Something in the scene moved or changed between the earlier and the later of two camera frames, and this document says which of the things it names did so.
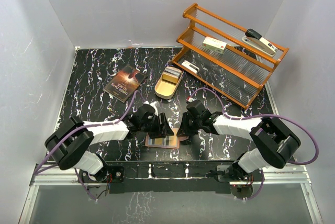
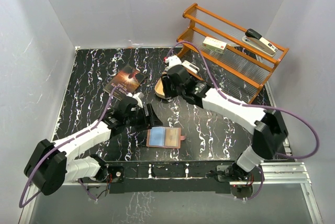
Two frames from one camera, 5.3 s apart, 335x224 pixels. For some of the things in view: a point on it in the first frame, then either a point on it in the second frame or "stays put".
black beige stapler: x=256 y=39 stays put
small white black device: x=190 y=66 stays put
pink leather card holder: x=172 y=142 stays put
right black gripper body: x=194 y=124 → x=170 y=90
